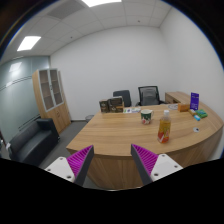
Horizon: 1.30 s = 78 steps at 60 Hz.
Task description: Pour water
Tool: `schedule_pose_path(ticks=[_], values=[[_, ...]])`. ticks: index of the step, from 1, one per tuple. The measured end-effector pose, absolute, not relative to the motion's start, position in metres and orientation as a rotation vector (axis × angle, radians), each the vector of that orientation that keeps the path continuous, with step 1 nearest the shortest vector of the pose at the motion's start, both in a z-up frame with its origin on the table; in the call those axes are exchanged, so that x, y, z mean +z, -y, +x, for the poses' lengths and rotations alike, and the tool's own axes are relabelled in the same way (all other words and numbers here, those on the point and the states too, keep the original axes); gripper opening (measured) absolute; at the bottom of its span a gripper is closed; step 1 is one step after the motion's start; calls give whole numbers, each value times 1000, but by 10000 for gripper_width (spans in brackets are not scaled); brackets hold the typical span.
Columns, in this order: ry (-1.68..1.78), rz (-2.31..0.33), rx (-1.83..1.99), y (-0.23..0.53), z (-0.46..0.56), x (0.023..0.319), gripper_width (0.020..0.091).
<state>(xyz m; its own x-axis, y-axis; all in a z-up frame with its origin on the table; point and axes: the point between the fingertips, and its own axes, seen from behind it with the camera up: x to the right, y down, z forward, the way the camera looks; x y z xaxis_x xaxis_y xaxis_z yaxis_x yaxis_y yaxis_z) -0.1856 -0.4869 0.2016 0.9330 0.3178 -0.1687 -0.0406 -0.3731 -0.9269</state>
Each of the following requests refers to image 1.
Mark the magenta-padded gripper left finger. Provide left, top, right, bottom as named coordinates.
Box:
left=44, top=144, right=95, bottom=187

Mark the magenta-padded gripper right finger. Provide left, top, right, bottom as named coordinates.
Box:
left=130, top=143, right=184, bottom=187

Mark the yellow drink bottle white cap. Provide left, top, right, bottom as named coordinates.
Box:
left=157, top=109, right=172, bottom=145

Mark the black leather sofa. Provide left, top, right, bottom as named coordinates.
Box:
left=6, top=117, right=61, bottom=167

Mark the dark green printed mug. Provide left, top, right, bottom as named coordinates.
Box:
left=140, top=108, right=155, bottom=126

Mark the orange cardboard box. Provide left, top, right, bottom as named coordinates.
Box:
left=177, top=102, right=191, bottom=112

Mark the colourful printed leaflet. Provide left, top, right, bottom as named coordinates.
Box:
left=123, top=106, right=142, bottom=114

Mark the green packet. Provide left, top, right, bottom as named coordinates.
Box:
left=195, top=109, right=208, bottom=119

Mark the wooden glass-door shelf cabinet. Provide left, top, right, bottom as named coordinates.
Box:
left=31, top=68, right=72, bottom=135

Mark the wooden side desk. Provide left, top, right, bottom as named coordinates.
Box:
left=164, top=91, right=192, bottom=105

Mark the black mesh office chair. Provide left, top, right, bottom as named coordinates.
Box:
left=137, top=85, right=167, bottom=107

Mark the purple standing card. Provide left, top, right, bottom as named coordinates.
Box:
left=189, top=92, right=200, bottom=111

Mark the small dark printed box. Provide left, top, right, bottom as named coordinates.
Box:
left=98, top=99, right=110, bottom=114

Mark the large dark printed box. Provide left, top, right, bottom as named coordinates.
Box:
left=108, top=95, right=125, bottom=114

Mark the dark padded office chair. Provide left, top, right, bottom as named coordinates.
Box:
left=112, top=89, right=133, bottom=108

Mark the rectangular ceiling light panel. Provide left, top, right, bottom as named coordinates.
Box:
left=16, top=35, right=42, bottom=52
left=81, top=0, right=123, bottom=8

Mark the ceiling air vent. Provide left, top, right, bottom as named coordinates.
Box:
left=46, top=0, right=86, bottom=20

